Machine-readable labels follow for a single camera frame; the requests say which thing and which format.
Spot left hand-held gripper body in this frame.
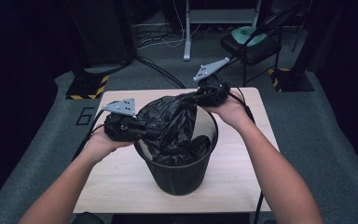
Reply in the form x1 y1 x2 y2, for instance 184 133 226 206
102 97 147 143

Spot person's right hand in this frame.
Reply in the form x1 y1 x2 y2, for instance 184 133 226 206
202 90 254 129

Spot black equipment cabinet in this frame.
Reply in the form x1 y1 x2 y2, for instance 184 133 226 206
64 0 137 68

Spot person's left hand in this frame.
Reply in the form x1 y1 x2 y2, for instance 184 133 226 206
85 124 135 163

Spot black plastic garbage bag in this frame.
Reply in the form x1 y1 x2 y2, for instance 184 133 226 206
136 92 214 168

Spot hand-held gripper cable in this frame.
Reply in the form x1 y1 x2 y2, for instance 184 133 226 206
72 107 114 161
228 91 265 224

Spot right hand-held gripper cable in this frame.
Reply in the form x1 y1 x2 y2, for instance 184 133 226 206
228 91 265 224

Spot tangle of floor cables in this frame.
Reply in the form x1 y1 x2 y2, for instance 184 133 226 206
134 18 207 50

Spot left hand-held gripper cable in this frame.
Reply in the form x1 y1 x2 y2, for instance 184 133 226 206
72 107 114 161

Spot dark round object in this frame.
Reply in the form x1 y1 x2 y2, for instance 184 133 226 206
71 212 105 224

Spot thick black floor cable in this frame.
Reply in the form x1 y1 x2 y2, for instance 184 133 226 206
133 55 186 90

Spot black mesh wastebasket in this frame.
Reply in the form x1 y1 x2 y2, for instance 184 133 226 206
133 105 220 197

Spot green cushion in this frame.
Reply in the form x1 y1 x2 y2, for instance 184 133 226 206
231 25 268 48

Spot black folding chair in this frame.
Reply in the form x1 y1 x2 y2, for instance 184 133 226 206
211 5 296 88

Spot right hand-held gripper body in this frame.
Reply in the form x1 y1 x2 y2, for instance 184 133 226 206
192 57 231 107

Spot white metal stand frame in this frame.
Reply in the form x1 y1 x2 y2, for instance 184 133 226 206
183 0 263 62

